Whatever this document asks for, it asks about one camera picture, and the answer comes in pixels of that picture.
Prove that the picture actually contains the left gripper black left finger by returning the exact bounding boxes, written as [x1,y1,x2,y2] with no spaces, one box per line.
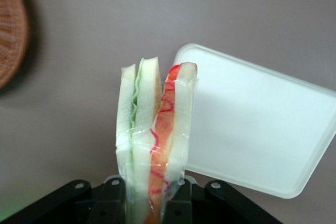
[86,176,130,224]

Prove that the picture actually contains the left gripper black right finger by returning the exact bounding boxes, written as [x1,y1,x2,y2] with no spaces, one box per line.
[163,177,203,224]

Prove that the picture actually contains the triangle sandwich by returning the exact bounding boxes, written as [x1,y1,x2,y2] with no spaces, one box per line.
[115,56,199,224]

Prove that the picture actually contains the cream plastic tray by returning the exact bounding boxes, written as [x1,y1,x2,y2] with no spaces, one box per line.
[171,42,336,199]

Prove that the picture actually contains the brown wicker basket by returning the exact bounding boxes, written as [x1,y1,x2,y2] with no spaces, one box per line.
[0,0,29,90]

